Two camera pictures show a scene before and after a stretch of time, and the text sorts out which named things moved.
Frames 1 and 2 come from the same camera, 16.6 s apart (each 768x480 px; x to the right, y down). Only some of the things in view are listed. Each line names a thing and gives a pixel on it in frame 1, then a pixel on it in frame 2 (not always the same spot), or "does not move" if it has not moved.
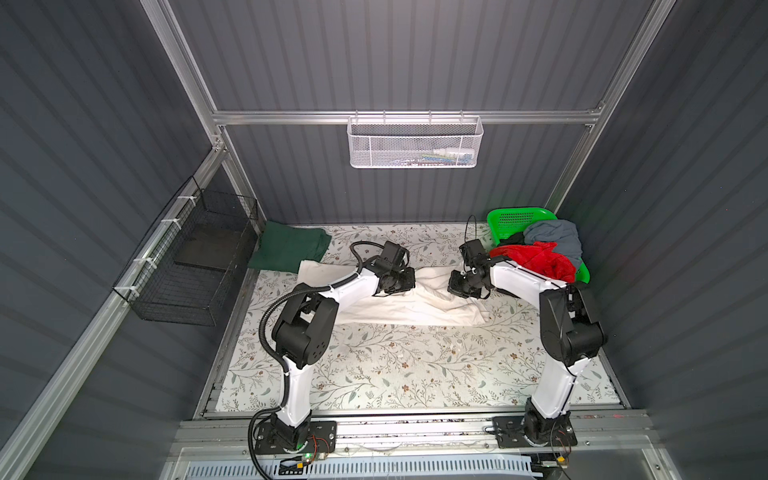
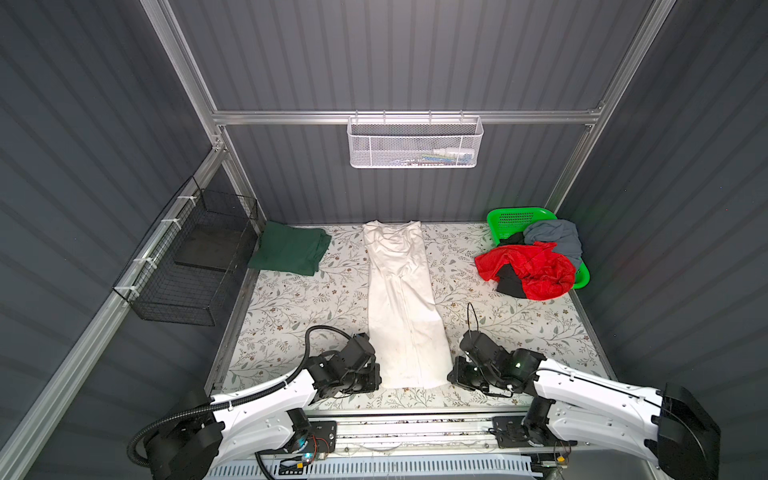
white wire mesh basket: [415, 142] does not move
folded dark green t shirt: [285, 247] does not move
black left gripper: [408, 283] to [375, 378]
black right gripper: [454, 288] to [455, 376]
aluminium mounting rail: [600, 436] does not move
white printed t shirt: [431, 303] to [409, 340]
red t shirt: [539, 258] does not move
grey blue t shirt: [562, 232] does not move
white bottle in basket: [455, 153] does not move
